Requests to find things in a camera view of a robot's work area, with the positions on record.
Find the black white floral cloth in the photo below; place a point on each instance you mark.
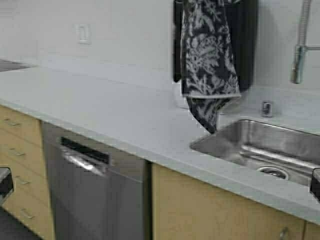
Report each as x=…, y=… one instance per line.
x=209, y=79

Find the beige cabinet door under sink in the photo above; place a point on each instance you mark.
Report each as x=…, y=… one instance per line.
x=184, y=208

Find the stainless steel dishwasher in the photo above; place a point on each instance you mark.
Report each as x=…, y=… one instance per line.
x=97, y=191

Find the black paper towel dispenser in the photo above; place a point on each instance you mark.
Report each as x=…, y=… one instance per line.
x=242, y=17

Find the stainless steel double sink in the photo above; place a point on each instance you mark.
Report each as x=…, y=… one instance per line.
x=285, y=153

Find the chrome spring kitchen faucet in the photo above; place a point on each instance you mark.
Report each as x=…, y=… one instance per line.
x=301, y=47

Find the white wall light switch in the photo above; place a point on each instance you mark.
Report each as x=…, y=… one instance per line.
x=83, y=34

